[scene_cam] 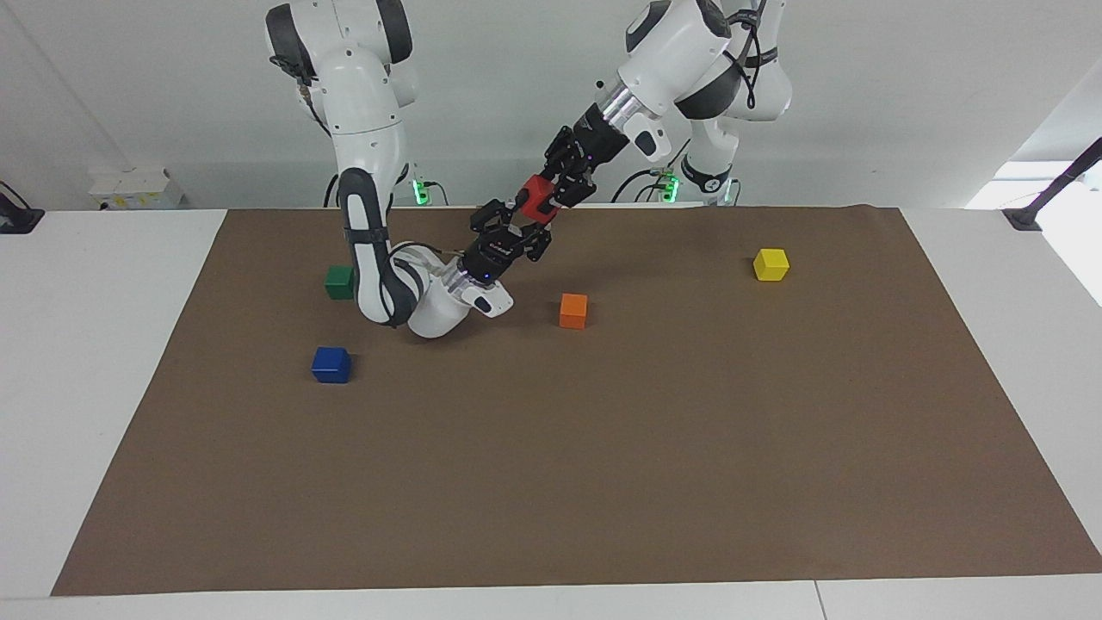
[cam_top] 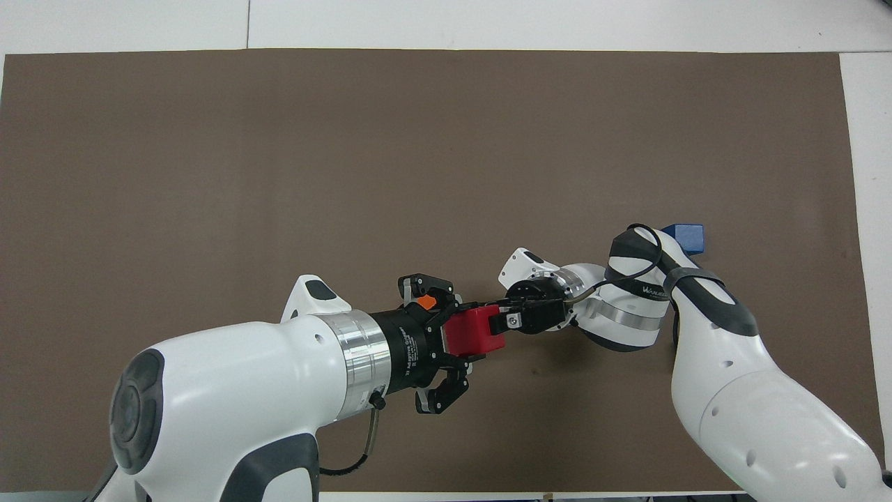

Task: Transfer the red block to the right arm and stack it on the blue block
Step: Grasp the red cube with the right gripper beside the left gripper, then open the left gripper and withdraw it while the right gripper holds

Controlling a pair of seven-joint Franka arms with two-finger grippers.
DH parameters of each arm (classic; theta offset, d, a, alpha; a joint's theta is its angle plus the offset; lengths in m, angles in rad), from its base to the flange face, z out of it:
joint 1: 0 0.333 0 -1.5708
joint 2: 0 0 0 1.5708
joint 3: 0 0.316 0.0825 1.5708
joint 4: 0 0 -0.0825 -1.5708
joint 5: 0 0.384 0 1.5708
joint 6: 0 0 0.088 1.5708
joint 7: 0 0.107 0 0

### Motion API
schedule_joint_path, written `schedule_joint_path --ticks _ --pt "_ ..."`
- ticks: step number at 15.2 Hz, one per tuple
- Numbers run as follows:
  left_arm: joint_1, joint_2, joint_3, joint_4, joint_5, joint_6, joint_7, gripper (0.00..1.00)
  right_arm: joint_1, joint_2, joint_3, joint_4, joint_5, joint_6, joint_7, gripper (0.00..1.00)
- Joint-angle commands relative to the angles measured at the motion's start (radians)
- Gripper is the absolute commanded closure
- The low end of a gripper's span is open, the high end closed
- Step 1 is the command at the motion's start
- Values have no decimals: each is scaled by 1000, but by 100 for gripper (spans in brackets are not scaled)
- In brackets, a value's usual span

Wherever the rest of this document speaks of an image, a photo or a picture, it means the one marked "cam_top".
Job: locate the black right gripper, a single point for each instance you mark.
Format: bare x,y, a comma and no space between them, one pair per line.
547,310

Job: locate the orange wooden block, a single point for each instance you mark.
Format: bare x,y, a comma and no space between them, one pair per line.
426,302

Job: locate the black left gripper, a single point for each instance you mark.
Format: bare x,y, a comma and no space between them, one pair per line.
411,348

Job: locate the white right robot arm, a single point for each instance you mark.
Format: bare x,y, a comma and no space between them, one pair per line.
732,390

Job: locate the red wooden block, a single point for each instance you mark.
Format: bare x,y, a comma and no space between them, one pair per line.
474,333

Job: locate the blue wooden block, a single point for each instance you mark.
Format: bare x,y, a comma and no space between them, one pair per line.
690,237

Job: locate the brown table mat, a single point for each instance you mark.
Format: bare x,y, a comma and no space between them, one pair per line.
348,153

